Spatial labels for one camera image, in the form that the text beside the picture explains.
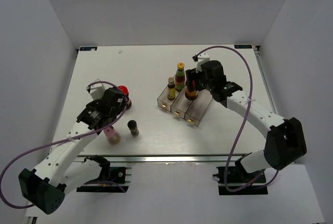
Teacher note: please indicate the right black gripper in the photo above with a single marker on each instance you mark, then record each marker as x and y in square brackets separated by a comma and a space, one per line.
[191, 75]

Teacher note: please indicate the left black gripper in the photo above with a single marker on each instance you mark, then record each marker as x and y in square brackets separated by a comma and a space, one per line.
[93, 103]

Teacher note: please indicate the green label sauce bottle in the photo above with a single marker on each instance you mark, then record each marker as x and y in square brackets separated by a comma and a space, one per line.
[180, 77]

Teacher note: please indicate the red lid jar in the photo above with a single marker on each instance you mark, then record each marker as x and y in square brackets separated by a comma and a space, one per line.
[191, 95]
[125, 90]

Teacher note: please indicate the small yellow label bottle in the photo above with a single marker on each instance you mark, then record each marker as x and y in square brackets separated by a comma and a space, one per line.
[171, 88]

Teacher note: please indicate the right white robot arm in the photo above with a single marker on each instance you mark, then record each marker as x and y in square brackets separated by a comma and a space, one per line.
[285, 142]

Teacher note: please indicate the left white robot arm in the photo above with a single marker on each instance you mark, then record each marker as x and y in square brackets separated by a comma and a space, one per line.
[47, 184]

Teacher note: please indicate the pink cap spice bottle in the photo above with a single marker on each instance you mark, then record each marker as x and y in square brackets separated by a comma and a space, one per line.
[112, 135]

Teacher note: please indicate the clear three-slot organizer tray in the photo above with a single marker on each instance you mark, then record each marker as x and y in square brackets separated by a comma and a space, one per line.
[191, 111]

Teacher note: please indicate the black cap spice bottle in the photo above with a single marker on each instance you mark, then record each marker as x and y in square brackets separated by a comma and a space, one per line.
[132, 125]

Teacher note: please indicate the blue corner label right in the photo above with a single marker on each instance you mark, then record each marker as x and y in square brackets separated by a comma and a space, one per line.
[243, 46]

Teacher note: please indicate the blue corner label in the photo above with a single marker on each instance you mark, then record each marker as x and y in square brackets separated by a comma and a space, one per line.
[88, 48]
[243, 46]

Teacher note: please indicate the blue corner label left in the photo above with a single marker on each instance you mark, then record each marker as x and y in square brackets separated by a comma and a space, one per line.
[88, 48]

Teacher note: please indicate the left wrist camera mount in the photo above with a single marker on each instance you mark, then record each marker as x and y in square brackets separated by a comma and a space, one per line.
[96, 91]

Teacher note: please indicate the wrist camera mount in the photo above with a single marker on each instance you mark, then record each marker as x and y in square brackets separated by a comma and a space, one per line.
[200, 59]
[96, 91]

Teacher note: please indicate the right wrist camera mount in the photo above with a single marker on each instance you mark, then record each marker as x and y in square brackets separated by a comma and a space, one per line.
[200, 59]

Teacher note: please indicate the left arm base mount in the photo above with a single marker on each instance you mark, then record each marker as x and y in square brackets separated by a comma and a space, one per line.
[112, 178]

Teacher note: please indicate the aluminium table rail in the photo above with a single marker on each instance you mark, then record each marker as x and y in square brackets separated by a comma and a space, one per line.
[166, 159]

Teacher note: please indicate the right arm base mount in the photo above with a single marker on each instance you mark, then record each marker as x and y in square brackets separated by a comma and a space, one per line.
[236, 178]

